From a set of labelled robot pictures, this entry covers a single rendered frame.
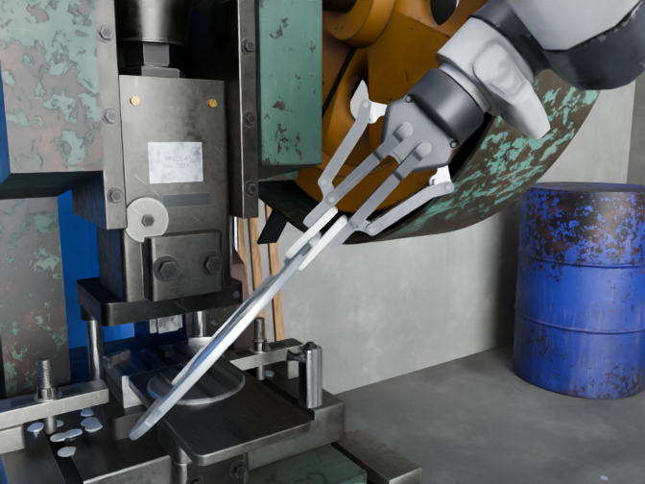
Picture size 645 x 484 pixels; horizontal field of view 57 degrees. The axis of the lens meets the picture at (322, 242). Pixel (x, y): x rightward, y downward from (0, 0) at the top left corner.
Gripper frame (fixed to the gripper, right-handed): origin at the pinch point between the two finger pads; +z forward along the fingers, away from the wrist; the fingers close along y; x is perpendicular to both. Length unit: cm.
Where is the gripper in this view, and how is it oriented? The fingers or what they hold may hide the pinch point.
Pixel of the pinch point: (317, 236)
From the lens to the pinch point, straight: 61.8
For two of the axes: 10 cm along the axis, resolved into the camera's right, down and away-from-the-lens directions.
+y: -7.2, -7.0, -0.6
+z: -7.0, 7.0, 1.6
